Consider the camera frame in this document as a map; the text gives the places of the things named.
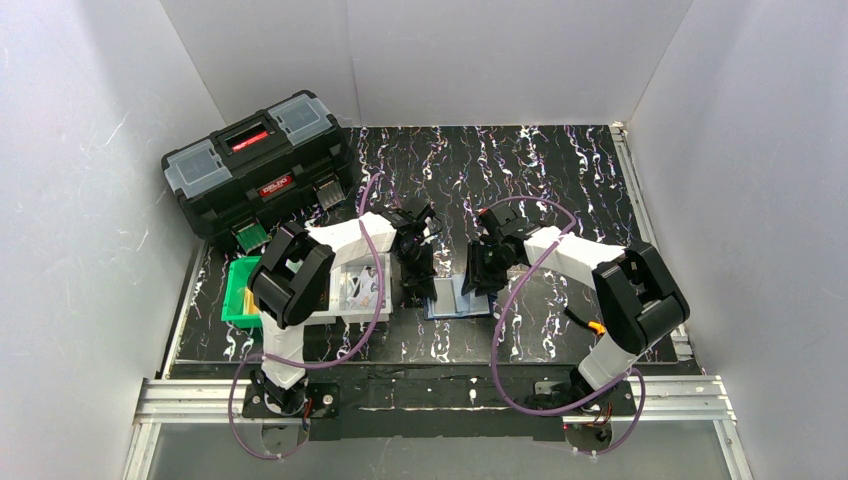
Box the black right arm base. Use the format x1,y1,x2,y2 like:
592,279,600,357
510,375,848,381
523,380,638,419

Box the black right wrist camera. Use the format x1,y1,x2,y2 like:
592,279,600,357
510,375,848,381
478,203,541,244

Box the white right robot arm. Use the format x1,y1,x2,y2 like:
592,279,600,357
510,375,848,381
462,227,691,397

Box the gold card in bin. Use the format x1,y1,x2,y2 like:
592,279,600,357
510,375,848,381
242,288,259,316

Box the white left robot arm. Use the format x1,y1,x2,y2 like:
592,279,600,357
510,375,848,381
247,204,437,414

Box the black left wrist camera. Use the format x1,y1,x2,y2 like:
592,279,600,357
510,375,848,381
380,198,436,240

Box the white divided plastic tray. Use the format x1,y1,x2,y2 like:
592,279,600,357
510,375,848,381
305,256,379,326

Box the green plastic bin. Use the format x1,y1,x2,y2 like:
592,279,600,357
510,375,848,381
220,256,261,329

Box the black grey toolbox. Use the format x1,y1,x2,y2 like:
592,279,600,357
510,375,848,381
161,90,353,252

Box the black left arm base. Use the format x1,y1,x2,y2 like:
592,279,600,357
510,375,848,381
238,383,341,419

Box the blue leather card holder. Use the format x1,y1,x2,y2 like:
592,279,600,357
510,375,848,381
425,275,496,321

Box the orange black pliers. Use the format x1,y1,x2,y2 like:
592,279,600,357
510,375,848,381
564,307,607,336

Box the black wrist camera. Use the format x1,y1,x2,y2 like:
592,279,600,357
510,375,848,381
380,198,436,240
478,203,541,244

